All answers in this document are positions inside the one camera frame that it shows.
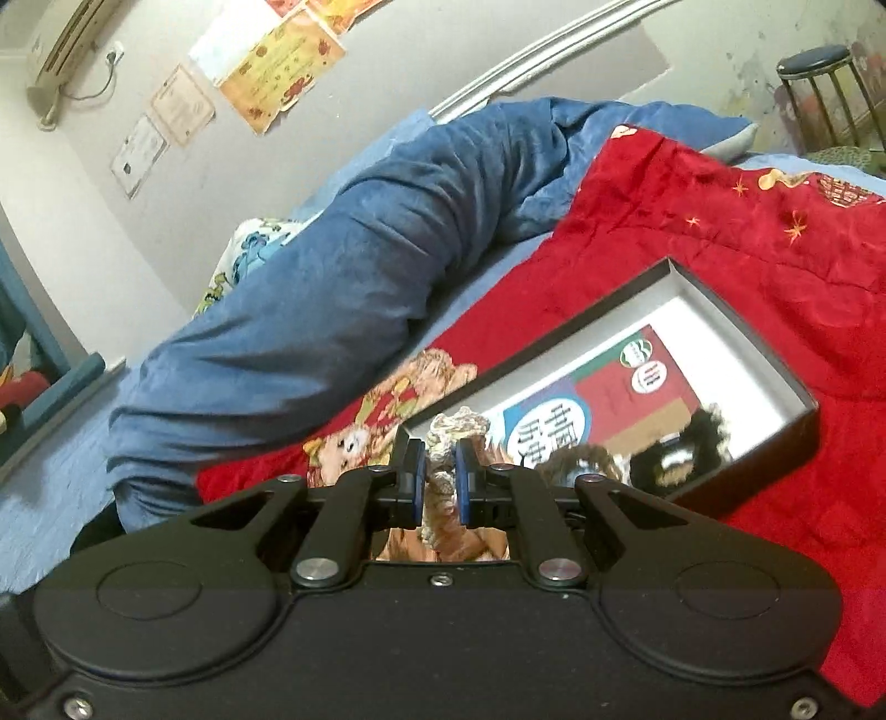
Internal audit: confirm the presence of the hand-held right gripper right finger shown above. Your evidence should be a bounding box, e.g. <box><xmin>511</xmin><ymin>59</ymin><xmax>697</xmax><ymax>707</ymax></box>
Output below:
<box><xmin>455</xmin><ymin>438</ymin><xmax>693</xmax><ymax>591</ymax></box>

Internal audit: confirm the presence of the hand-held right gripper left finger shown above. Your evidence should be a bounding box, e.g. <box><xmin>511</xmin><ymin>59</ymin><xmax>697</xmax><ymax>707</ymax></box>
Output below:
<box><xmin>187</xmin><ymin>438</ymin><xmax>426</xmax><ymax>591</ymax></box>

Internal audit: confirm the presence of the cream crochet scrunchie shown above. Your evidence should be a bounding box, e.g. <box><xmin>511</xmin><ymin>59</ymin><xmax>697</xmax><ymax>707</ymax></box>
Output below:
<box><xmin>421</xmin><ymin>407</ymin><xmax>490</xmax><ymax>555</ymax></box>

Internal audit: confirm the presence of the olive crochet scrunchie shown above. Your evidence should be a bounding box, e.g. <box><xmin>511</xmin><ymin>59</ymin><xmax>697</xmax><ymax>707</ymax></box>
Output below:
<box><xmin>536</xmin><ymin>443</ymin><xmax>627</xmax><ymax>492</ymax></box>

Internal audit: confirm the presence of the black crochet scrunchie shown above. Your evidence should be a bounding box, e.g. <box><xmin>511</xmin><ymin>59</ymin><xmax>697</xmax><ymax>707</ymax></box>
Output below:
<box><xmin>626</xmin><ymin>405</ymin><xmax>735</xmax><ymax>489</ymax></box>

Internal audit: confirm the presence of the black cardboard box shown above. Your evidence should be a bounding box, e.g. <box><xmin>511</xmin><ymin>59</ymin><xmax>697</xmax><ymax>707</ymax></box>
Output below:
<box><xmin>401</xmin><ymin>256</ymin><xmax>821</xmax><ymax>517</ymax></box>

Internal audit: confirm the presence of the brown triangular snack packet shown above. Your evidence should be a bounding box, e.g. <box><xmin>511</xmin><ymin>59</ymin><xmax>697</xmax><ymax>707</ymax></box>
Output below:
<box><xmin>377</xmin><ymin>524</ymin><xmax>511</xmax><ymax>563</ymax></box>

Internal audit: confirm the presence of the printed colourful booklet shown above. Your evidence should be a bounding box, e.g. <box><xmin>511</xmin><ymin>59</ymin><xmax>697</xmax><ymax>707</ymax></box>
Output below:
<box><xmin>485</xmin><ymin>322</ymin><xmax>703</xmax><ymax>486</ymax></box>

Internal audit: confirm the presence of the blue plush blanket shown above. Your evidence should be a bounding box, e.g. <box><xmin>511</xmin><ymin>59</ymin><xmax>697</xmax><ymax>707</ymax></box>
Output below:
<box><xmin>107</xmin><ymin>97</ymin><xmax>755</xmax><ymax>534</ymax></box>

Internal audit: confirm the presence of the floral printed pillow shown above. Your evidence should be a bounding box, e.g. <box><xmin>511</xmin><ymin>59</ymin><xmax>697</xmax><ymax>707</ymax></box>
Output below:
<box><xmin>190</xmin><ymin>218</ymin><xmax>312</xmax><ymax>320</ymax></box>

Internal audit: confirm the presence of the red bear-print blanket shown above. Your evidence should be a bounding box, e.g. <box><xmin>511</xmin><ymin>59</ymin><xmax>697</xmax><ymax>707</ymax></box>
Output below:
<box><xmin>197</xmin><ymin>125</ymin><xmax>886</xmax><ymax>700</ymax></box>

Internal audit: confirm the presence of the white curved headboard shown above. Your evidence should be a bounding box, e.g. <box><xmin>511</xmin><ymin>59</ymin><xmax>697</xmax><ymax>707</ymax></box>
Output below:
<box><xmin>429</xmin><ymin>0</ymin><xmax>672</xmax><ymax>122</ymax></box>

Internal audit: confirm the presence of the white framed certificate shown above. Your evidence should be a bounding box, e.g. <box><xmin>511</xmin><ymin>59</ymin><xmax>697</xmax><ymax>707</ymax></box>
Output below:
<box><xmin>111</xmin><ymin>114</ymin><xmax>169</xmax><ymax>200</ymax></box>

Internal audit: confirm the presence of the yellow bordered certificate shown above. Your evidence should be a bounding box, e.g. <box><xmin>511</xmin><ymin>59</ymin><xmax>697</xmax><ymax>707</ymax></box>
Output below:
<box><xmin>220</xmin><ymin>10</ymin><xmax>347</xmax><ymax>136</ymax></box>

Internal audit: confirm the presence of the beige framed certificate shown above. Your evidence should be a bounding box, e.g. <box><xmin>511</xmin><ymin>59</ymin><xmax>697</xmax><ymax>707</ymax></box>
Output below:
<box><xmin>151</xmin><ymin>64</ymin><xmax>217</xmax><ymax>148</ymax></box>

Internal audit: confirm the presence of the white paper sheet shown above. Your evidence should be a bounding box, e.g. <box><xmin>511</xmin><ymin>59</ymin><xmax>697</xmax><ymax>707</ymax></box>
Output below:
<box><xmin>188</xmin><ymin>6</ymin><xmax>278</xmax><ymax>88</ymax></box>

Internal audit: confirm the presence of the patterned cloth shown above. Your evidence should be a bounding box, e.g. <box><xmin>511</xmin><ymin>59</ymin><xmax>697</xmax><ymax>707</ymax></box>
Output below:
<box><xmin>810</xmin><ymin>144</ymin><xmax>886</xmax><ymax>171</ymax></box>

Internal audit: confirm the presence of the round metal stool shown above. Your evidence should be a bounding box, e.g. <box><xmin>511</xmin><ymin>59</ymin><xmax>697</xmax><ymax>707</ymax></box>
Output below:
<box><xmin>775</xmin><ymin>45</ymin><xmax>873</xmax><ymax>157</ymax></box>

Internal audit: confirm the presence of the white air conditioner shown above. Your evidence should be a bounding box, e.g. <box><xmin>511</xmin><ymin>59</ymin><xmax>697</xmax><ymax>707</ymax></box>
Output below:
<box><xmin>26</xmin><ymin>0</ymin><xmax>115</xmax><ymax>91</ymax></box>

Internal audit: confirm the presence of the blue wooden frame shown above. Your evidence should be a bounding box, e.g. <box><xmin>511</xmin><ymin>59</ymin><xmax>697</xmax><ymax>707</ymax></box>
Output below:
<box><xmin>0</xmin><ymin>235</ymin><xmax>106</xmax><ymax>486</ymax></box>

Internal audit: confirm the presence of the orange wall poster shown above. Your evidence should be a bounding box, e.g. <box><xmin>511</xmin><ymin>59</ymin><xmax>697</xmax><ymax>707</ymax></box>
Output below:
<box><xmin>305</xmin><ymin>0</ymin><xmax>389</xmax><ymax>35</ymax></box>

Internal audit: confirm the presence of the air conditioner power cord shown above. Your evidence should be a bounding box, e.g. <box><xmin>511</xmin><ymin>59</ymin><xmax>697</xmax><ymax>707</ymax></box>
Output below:
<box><xmin>38</xmin><ymin>42</ymin><xmax>127</xmax><ymax>130</ymax></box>

